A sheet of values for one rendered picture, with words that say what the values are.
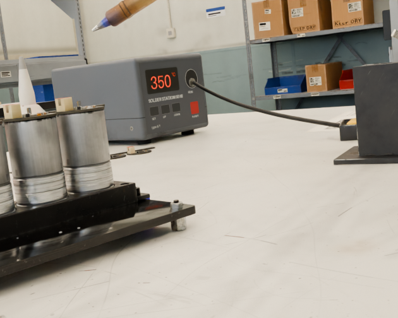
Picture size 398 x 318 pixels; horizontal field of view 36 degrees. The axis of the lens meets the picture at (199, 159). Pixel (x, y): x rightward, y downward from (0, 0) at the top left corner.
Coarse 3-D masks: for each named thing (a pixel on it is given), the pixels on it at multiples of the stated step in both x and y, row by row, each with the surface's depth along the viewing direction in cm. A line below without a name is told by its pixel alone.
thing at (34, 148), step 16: (16, 128) 28; (32, 128) 28; (48, 128) 29; (16, 144) 28; (32, 144) 28; (48, 144) 29; (16, 160) 29; (32, 160) 29; (48, 160) 29; (16, 176) 29; (32, 176) 29; (48, 176) 29; (64, 176) 30; (16, 192) 29; (32, 192) 29; (48, 192) 29; (64, 192) 30
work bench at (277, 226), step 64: (256, 128) 73; (192, 192) 38; (256, 192) 36; (320, 192) 35; (384, 192) 33; (64, 256) 27; (128, 256) 26; (192, 256) 25; (256, 256) 24; (320, 256) 23; (384, 256) 23
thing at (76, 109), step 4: (76, 108) 30; (80, 108) 30; (92, 108) 31; (96, 108) 30; (100, 108) 31; (56, 112) 31; (60, 112) 30; (64, 112) 30; (68, 112) 30; (72, 112) 30; (76, 112) 30
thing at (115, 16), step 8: (128, 0) 28; (136, 0) 28; (144, 0) 28; (152, 0) 28; (112, 8) 28; (120, 8) 28; (128, 8) 28; (136, 8) 28; (112, 16) 28; (120, 16) 28; (128, 16) 28; (112, 24) 28
